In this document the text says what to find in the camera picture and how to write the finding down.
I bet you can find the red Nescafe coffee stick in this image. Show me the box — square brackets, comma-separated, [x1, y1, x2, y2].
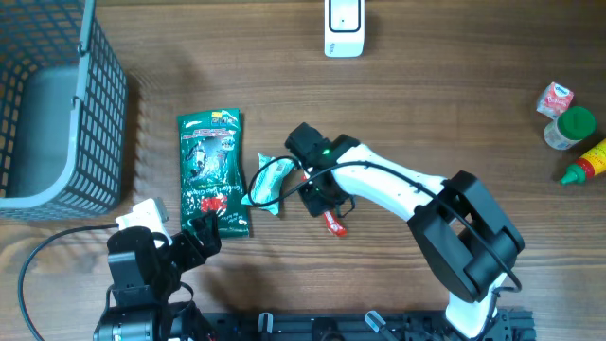
[323, 211, 348, 237]

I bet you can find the teal wet wipes pack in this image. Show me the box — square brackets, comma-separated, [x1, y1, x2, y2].
[250, 153, 294, 204]

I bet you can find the green snack bag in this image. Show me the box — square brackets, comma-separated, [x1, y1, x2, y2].
[177, 108, 251, 239]

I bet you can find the red Kleenex tissue pack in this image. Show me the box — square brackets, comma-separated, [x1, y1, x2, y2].
[536, 82, 575, 119]

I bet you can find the green-lid spice jar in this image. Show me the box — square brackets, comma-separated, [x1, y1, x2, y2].
[544, 106, 597, 151]

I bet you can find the red sauce bottle green cap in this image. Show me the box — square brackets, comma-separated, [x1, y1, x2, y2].
[560, 140, 605, 186]

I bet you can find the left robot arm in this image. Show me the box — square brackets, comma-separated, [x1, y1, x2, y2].
[93, 211, 222, 341]

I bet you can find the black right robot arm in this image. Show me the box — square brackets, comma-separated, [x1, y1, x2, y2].
[285, 123, 525, 340]

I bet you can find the white barcode scanner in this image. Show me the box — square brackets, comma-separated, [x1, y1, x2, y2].
[324, 0, 365, 59]

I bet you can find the grey plastic mesh basket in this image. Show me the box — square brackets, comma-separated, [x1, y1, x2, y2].
[1, 0, 128, 221]

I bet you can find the black left camera cable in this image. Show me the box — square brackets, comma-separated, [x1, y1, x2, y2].
[16, 224, 119, 341]

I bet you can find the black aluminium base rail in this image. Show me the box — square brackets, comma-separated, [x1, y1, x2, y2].
[205, 309, 537, 341]

